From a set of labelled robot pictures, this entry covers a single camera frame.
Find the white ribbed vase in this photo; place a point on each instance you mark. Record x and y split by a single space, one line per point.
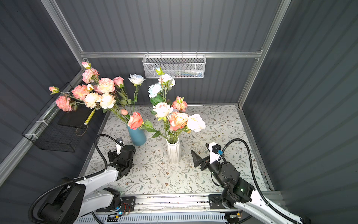
174 151

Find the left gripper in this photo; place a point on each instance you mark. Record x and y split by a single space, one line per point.
113 157

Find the pink spray rose stem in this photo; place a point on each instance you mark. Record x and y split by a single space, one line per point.
69 101

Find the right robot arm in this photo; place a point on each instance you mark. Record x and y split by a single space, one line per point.
240 194

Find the white green flower stem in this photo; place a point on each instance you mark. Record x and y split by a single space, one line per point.
158 92

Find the coral red rose stem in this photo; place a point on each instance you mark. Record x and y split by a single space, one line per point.
136 122

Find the black wire basket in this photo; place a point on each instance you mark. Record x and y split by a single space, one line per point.
61 131

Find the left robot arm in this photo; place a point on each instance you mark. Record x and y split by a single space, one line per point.
74 199

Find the white wire basket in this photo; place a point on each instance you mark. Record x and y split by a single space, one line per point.
184 66

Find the floral table mat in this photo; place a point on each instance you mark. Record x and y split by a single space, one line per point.
153 173

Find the coral spray rose stem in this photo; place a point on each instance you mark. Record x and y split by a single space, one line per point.
180 104

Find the large white peony stem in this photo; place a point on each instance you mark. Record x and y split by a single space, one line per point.
193 123

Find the cream double peony stem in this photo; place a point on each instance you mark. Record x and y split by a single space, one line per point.
107 102

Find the blue ceramic vase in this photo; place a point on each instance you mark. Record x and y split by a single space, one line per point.
137 136

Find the peach red-edged rose stem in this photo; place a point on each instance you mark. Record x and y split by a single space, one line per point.
177 124

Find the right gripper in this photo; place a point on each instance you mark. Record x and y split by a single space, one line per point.
200 161

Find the yellow marker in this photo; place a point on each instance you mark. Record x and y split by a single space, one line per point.
89 117

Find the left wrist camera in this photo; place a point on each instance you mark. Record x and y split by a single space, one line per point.
119 145

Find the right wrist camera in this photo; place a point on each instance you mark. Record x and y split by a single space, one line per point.
216 153

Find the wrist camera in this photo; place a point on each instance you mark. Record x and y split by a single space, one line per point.
119 145
216 153

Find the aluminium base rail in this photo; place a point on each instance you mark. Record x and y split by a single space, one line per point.
173 203

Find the cream pink peony stem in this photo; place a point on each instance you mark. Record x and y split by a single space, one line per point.
162 110

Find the pink multi-bloom rose stem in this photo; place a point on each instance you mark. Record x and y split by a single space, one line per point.
90 74

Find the white rose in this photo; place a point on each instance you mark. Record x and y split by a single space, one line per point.
137 81

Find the single pink rose stem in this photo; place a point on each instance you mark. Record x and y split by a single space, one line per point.
123 107

